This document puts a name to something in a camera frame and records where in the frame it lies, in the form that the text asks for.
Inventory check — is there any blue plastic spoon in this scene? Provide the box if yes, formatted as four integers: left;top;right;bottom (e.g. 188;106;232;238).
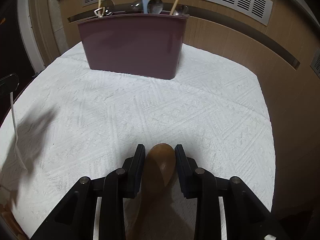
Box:
142;0;150;14

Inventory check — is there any wooden spoon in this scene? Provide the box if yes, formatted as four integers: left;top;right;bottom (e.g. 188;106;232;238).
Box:
131;143;176;239

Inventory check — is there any small dark metal spoon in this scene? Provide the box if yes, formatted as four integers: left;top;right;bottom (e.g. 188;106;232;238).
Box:
130;0;143;13

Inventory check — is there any white textured table cloth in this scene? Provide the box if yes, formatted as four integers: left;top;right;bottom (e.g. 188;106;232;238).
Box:
1;43;276;236

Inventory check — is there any maroon plastic utensil bin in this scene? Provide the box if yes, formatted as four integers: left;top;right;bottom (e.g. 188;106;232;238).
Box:
78;12;188;80

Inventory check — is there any small grey vent grille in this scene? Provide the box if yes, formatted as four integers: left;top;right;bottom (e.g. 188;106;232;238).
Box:
310;48;320;77

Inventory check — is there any black handled ladle spoon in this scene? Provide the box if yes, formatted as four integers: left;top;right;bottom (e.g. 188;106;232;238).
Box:
173;4;188;16

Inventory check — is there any black handled steel spoon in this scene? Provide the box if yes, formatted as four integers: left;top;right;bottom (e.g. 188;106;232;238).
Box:
147;0;163;15

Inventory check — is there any translucent grey spoon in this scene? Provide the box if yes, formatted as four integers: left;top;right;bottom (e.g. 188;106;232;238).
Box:
101;0;114;16

